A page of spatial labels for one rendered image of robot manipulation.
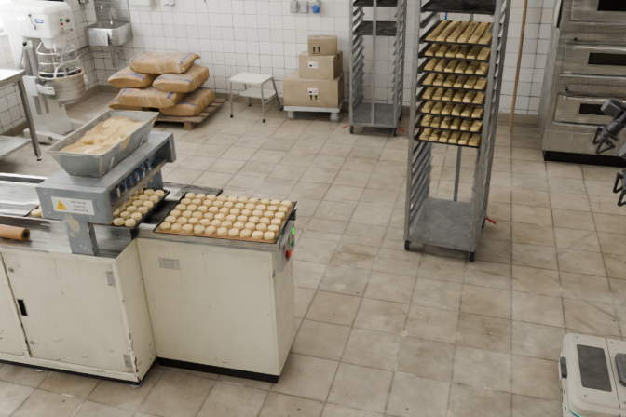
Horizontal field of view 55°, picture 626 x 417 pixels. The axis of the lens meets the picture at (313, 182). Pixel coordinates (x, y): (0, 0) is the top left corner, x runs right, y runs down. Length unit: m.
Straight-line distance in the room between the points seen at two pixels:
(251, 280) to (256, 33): 4.57
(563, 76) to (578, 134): 0.58
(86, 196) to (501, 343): 2.35
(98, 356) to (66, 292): 0.40
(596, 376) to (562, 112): 3.04
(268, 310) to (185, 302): 0.44
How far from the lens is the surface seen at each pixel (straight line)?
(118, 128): 3.15
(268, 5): 7.02
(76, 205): 2.88
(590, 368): 3.29
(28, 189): 3.71
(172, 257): 3.04
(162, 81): 6.69
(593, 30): 5.64
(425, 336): 3.66
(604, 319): 4.06
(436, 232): 4.34
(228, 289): 3.02
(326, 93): 6.56
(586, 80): 5.74
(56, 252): 3.10
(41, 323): 3.47
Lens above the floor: 2.36
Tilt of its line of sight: 26 degrees down
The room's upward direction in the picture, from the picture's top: 2 degrees counter-clockwise
